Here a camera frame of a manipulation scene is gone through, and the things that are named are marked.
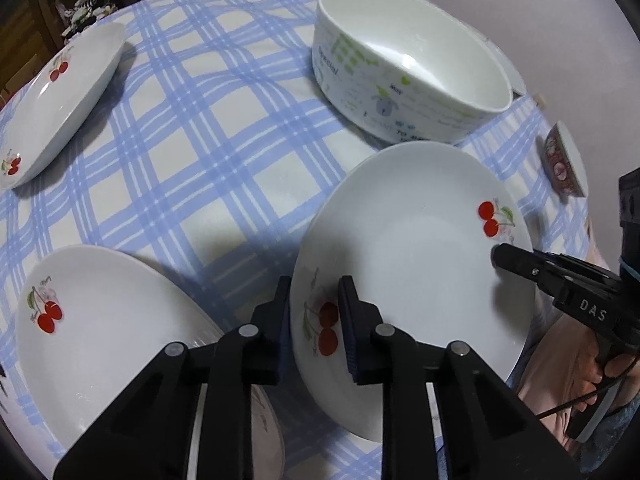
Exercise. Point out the pile of black-white items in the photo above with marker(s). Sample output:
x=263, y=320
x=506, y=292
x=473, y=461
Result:
x=90, y=12

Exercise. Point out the blue checked bed sheet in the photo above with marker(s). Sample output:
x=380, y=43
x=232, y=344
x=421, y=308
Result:
x=210, y=160

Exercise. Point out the pink printed cloth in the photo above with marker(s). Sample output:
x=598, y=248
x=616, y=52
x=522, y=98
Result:
x=547, y=355

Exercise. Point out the person's right hand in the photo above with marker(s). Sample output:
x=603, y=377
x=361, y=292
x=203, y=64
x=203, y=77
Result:
x=587, y=372

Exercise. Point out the small red patterned bowl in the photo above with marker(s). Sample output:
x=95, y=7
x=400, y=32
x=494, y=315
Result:
x=557, y=160

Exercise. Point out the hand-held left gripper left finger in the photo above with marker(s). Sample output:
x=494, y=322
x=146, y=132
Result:
x=285, y=320

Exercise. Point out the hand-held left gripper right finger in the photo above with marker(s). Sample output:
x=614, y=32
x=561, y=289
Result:
x=346, y=330

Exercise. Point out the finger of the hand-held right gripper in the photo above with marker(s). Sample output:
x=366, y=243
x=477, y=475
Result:
x=520, y=262

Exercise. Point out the large white printed bowl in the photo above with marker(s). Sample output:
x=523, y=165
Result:
x=415, y=45

